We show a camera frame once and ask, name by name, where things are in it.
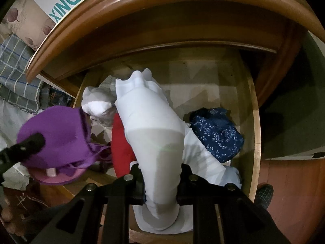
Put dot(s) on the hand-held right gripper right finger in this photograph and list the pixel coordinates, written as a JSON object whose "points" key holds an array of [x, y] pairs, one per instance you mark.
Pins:
{"points": [[184, 190]]}

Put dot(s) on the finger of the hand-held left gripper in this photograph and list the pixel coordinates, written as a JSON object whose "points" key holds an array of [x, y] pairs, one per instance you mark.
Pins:
{"points": [[30, 143]]}

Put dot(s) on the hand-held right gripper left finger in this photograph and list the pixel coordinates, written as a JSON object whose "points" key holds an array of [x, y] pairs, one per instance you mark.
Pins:
{"points": [[138, 188]]}

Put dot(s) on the purple bra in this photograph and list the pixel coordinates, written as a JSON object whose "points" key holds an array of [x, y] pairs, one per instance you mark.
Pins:
{"points": [[58, 132]]}

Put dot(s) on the white underwear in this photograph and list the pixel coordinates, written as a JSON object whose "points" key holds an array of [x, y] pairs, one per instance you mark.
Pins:
{"points": [[149, 132]]}

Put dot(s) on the wooden drawer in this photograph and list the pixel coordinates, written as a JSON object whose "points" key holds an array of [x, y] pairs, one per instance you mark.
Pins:
{"points": [[250, 132]]}

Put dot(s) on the blue floral underwear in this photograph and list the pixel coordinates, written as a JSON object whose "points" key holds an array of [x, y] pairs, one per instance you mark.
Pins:
{"points": [[218, 134]]}

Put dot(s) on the person's left hand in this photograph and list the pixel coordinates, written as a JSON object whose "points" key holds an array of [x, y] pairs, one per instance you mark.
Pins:
{"points": [[6, 216]]}

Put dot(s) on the light printed bedsheet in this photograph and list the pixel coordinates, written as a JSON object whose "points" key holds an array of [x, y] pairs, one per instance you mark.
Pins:
{"points": [[10, 122]]}

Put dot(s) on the red garment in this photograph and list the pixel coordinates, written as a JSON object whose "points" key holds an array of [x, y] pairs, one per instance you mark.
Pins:
{"points": [[121, 144]]}

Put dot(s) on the dark printed packet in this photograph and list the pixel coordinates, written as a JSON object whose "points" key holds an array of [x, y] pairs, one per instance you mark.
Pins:
{"points": [[59, 96]]}

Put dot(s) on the grey plaid pillow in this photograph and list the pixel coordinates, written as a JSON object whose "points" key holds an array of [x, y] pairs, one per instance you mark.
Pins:
{"points": [[15, 68]]}

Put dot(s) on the white and grey garment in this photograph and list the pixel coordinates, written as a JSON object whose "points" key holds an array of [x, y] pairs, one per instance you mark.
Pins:
{"points": [[97, 106]]}

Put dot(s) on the plaid slipper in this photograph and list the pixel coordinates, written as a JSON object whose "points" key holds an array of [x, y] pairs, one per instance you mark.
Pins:
{"points": [[265, 195]]}

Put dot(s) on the leaf print curtain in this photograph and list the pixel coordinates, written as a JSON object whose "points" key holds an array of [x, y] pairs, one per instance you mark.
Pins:
{"points": [[28, 17]]}

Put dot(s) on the wooden nightstand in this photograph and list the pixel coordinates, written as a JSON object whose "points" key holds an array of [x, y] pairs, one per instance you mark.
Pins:
{"points": [[152, 2]]}

